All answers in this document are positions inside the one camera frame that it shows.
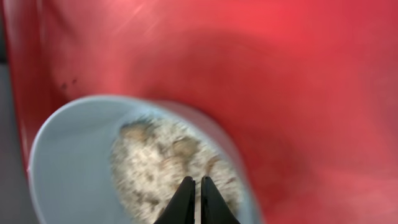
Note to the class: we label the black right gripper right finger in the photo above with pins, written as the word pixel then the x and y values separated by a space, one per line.
pixel 214 209

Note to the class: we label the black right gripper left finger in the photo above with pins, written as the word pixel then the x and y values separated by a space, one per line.
pixel 181 208

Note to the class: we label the light blue bowl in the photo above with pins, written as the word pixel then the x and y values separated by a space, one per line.
pixel 69 171

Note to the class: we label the rice food waste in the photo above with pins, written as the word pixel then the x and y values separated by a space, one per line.
pixel 151 157

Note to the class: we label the red plastic tray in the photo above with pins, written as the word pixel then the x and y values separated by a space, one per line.
pixel 307 89

